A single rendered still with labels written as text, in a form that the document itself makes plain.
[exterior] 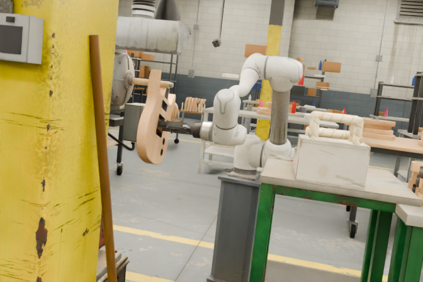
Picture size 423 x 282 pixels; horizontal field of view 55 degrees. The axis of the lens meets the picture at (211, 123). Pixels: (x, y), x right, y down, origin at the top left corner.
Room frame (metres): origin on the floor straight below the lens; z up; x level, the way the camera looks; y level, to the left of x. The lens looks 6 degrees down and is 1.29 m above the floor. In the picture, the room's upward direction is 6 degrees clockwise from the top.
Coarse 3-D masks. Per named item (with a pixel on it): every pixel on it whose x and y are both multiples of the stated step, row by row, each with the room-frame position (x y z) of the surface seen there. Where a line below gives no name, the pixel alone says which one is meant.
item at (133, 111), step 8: (128, 104) 2.18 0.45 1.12; (136, 104) 2.19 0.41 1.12; (144, 104) 2.25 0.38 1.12; (128, 112) 2.18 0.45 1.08; (136, 112) 2.17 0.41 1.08; (128, 120) 2.18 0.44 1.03; (136, 120) 2.17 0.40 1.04; (128, 128) 2.18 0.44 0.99; (136, 128) 2.17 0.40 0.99; (112, 136) 2.19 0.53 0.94; (128, 136) 2.18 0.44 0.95; (136, 136) 2.17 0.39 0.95; (120, 144) 2.20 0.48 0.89
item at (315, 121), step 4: (312, 116) 1.64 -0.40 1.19; (316, 116) 1.62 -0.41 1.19; (312, 120) 1.63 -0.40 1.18; (316, 120) 1.62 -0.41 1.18; (312, 124) 1.63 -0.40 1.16; (316, 124) 1.62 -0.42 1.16; (312, 128) 1.63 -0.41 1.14; (316, 128) 1.62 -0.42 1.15; (312, 132) 1.63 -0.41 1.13; (316, 132) 1.62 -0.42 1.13; (312, 136) 1.63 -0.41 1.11; (316, 136) 1.62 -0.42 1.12
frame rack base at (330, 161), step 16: (304, 144) 1.62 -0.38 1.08; (320, 144) 1.61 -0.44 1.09; (336, 144) 1.60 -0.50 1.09; (352, 144) 1.60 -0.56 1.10; (304, 160) 1.62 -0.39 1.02; (320, 160) 1.61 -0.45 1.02; (336, 160) 1.60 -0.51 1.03; (352, 160) 1.59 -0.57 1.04; (368, 160) 1.58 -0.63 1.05; (304, 176) 1.62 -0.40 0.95; (320, 176) 1.61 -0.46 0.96; (336, 176) 1.60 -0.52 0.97; (352, 176) 1.59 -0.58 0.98
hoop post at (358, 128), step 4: (356, 124) 1.61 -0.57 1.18; (360, 124) 1.60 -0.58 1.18; (356, 128) 1.60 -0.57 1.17; (360, 128) 1.60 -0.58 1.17; (356, 132) 1.60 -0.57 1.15; (360, 132) 1.60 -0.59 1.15; (356, 136) 1.60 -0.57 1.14; (360, 136) 1.60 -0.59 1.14; (352, 140) 1.61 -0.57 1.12; (356, 140) 1.60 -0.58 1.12; (356, 144) 1.60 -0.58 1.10; (360, 144) 1.61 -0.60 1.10
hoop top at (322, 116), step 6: (318, 114) 1.63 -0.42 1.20; (324, 114) 1.62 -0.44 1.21; (330, 114) 1.62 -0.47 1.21; (324, 120) 1.63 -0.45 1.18; (330, 120) 1.62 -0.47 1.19; (336, 120) 1.61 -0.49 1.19; (342, 120) 1.61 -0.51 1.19; (348, 120) 1.61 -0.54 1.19; (354, 120) 1.60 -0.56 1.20; (360, 120) 1.60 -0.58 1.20
